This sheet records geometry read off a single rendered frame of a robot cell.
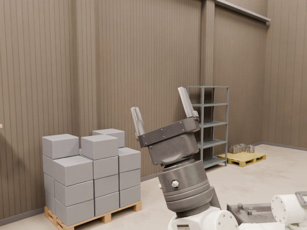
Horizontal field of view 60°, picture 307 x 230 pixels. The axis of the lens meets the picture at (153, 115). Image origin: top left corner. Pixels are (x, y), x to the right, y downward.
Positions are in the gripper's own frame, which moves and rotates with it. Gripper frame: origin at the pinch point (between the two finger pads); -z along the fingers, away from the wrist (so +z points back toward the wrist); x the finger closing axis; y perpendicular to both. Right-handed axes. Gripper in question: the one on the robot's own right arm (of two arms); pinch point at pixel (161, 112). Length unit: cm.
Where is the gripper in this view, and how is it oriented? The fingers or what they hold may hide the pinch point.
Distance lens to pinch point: 52.2
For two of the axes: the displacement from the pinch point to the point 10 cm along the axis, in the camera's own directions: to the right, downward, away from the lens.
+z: 3.0, 9.4, -1.7
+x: 8.6, -3.4, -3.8
